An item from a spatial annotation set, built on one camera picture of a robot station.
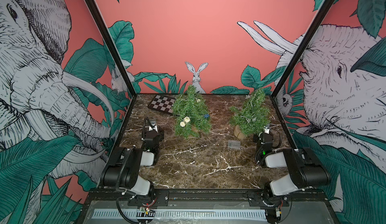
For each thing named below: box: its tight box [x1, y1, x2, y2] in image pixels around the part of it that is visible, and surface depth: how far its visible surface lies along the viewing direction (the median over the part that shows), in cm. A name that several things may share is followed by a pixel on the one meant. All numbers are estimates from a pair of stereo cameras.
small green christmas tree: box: [229, 88, 271, 137], surface depth 78 cm
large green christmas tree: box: [172, 84, 212, 140], surface depth 79 cm
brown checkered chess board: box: [147, 94, 176, 115], surface depth 113 cm
